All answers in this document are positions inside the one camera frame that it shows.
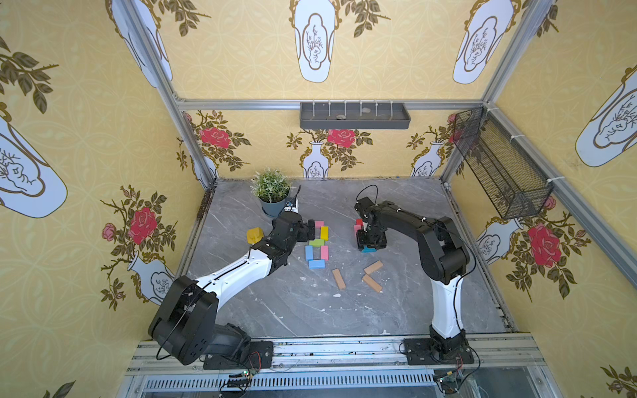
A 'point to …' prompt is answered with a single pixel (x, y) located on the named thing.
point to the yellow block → (324, 233)
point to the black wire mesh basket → (518, 182)
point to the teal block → (367, 249)
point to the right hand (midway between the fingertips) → (366, 248)
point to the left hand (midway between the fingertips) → (304, 220)
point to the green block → (317, 243)
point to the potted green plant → (272, 189)
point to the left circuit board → (239, 381)
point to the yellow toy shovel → (255, 235)
